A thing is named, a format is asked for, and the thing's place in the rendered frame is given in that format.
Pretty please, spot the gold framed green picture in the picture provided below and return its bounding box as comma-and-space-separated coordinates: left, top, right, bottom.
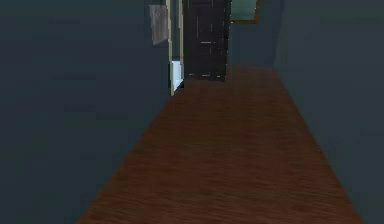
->
229, 0, 262, 25

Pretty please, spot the cream door frame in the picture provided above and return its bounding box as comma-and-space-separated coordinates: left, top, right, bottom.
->
165, 0, 185, 97

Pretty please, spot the black tall cupboard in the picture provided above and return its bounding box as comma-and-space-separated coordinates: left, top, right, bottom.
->
182, 0, 233, 83

